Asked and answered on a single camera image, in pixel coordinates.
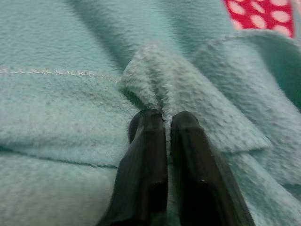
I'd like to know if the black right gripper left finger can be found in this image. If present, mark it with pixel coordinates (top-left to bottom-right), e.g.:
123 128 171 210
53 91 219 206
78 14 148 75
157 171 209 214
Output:
96 110 169 226

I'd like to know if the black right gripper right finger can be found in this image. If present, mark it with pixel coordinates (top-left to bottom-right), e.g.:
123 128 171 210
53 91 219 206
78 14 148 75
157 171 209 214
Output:
170 111 256 226

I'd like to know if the teal blanket with dotted patches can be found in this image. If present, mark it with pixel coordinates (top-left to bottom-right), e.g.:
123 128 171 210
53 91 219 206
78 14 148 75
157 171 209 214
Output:
0 0 301 226

